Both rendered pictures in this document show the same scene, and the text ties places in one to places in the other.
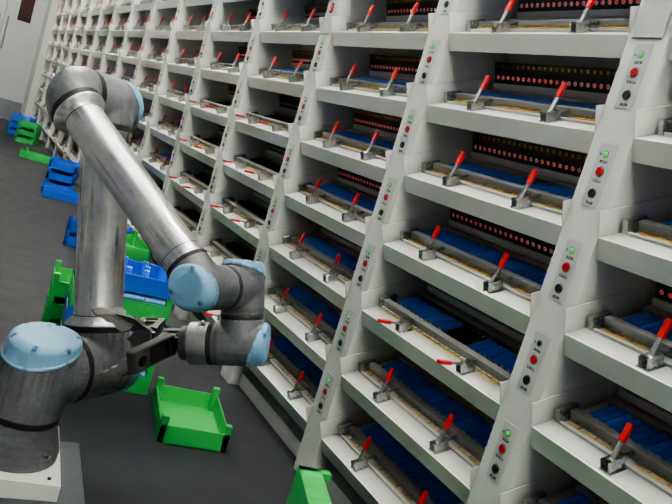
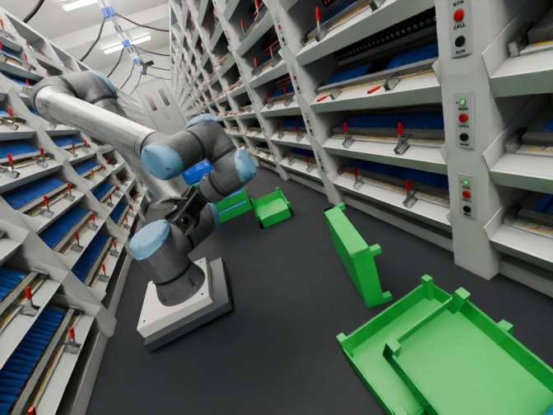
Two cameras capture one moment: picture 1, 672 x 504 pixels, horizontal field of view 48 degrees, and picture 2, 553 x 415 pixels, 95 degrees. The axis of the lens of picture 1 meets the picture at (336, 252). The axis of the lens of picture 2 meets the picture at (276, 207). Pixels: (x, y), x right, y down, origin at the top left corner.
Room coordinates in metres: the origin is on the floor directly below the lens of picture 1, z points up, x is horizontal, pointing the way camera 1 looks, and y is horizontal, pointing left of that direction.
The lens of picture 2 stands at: (0.84, -0.15, 0.66)
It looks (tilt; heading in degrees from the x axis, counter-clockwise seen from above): 25 degrees down; 16
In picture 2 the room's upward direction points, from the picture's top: 23 degrees counter-clockwise
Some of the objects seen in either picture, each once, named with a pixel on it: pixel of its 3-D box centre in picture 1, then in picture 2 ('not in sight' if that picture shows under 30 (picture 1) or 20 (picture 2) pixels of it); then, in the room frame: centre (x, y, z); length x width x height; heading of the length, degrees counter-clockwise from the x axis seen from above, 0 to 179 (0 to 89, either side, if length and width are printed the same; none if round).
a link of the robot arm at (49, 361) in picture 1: (39, 370); (160, 249); (1.54, 0.53, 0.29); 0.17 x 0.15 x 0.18; 154
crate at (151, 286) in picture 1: (126, 270); (206, 165); (2.34, 0.62, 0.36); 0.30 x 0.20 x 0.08; 112
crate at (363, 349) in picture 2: not in sight; (417, 342); (1.24, -0.22, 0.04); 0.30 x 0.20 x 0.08; 119
